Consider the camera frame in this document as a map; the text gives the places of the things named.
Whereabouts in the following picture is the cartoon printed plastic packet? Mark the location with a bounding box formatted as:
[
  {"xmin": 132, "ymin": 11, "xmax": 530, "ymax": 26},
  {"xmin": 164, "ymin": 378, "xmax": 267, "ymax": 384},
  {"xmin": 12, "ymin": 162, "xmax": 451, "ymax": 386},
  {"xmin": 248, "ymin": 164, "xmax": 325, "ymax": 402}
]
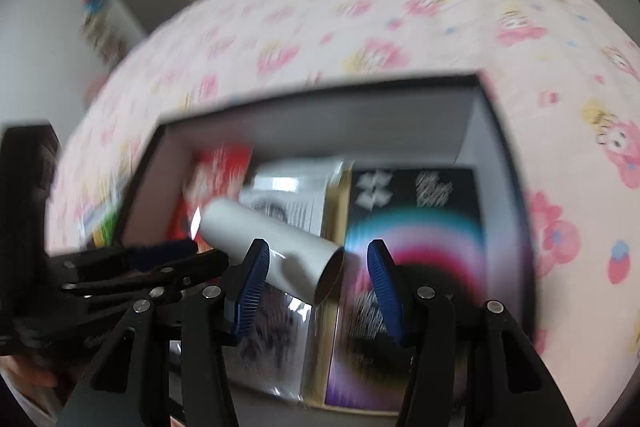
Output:
[{"xmin": 220, "ymin": 279, "xmax": 312, "ymax": 402}]

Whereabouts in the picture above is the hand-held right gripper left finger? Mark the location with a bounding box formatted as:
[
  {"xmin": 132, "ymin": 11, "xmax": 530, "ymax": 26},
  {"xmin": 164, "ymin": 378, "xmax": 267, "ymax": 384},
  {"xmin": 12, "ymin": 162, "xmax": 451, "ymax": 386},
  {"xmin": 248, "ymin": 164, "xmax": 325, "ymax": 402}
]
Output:
[{"xmin": 60, "ymin": 238, "xmax": 271, "ymax": 427}]

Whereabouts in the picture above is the white toy shelf rack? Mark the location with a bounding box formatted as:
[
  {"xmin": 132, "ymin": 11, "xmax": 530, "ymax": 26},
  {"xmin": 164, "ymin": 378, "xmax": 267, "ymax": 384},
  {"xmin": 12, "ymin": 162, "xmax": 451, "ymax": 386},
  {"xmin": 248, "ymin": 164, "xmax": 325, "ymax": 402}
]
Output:
[{"xmin": 81, "ymin": 13, "xmax": 127, "ymax": 64}]

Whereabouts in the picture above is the white paper packet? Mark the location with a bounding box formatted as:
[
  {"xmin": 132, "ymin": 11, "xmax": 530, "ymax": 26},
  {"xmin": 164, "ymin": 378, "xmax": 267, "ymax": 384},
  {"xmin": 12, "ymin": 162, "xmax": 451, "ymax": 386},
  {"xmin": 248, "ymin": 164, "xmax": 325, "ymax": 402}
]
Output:
[{"xmin": 239, "ymin": 158, "xmax": 347, "ymax": 239}]

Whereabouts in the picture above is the person's left hand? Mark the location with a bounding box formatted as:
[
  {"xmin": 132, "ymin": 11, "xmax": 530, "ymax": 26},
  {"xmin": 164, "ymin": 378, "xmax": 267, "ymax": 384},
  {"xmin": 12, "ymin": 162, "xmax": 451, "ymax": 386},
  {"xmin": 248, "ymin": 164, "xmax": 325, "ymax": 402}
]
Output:
[{"xmin": 0, "ymin": 353, "xmax": 60, "ymax": 391}]

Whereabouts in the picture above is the black cardboard box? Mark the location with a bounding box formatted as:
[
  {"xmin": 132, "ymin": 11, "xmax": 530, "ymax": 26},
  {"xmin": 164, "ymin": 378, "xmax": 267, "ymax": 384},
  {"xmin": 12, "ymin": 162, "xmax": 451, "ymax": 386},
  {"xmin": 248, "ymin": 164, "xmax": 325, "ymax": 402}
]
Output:
[{"xmin": 117, "ymin": 73, "xmax": 542, "ymax": 423}]

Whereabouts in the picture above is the black rainbow screen protector box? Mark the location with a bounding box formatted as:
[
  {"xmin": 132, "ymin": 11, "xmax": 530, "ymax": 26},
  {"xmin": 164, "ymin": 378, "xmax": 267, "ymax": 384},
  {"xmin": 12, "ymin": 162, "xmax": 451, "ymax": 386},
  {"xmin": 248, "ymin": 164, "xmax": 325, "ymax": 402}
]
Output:
[{"xmin": 324, "ymin": 166, "xmax": 490, "ymax": 412}]

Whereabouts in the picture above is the white cardboard tube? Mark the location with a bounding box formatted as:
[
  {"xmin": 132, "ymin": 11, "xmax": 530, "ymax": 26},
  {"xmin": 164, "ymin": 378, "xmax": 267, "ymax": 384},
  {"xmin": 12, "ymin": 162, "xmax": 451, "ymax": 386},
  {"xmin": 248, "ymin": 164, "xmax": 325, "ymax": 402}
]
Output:
[{"xmin": 192, "ymin": 198, "xmax": 347, "ymax": 306}]

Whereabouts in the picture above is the yellow green small packet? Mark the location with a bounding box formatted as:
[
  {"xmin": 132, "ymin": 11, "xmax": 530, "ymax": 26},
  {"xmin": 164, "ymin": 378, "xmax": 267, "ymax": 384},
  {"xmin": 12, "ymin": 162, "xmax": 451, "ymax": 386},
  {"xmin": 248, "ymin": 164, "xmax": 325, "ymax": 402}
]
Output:
[{"xmin": 81, "ymin": 187, "xmax": 127, "ymax": 249}]

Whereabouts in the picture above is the red snack packet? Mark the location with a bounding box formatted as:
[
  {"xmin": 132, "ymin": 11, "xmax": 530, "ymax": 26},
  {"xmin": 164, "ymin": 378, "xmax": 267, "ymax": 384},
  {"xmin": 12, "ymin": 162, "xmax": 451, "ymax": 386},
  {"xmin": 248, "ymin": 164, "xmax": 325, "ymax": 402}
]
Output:
[{"xmin": 169, "ymin": 145, "xmax": 254, "ymax": 254}]

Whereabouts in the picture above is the flat brown cardboard box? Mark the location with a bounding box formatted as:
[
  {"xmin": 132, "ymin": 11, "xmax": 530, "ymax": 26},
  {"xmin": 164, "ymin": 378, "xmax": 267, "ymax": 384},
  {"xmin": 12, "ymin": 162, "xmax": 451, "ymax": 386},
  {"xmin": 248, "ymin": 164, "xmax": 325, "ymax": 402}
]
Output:
[{"xmin": 301, "ymin": 161, "xmax": 357, "ymax": 409}]

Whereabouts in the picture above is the pink printed blanket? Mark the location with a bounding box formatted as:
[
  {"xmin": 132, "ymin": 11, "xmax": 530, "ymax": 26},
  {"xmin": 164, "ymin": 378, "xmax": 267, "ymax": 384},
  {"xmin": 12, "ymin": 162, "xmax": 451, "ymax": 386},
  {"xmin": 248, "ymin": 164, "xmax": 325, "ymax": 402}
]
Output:
[{"xmin": 45, "ymin": 0, "xmax": 640, "ymax": 427}]

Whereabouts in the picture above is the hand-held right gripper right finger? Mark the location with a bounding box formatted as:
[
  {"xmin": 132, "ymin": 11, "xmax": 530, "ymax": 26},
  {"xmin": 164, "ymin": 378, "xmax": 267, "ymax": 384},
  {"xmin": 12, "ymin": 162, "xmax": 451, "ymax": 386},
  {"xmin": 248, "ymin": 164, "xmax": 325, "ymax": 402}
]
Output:
[{"xmin": 366, "ymin": 238, "xmax": 577, "ymax": 427}]

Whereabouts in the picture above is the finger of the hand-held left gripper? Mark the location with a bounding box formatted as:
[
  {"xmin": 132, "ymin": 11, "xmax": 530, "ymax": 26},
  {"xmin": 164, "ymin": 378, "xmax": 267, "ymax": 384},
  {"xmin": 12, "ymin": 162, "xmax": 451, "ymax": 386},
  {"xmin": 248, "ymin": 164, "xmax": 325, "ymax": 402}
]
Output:
[
  {"xmin": 49, "ymin": 239, "xmax": 199, "ymax": 286},
  {"xmin": 61, "ymin": 249, "xmax": 230, "ymax": 309}
]

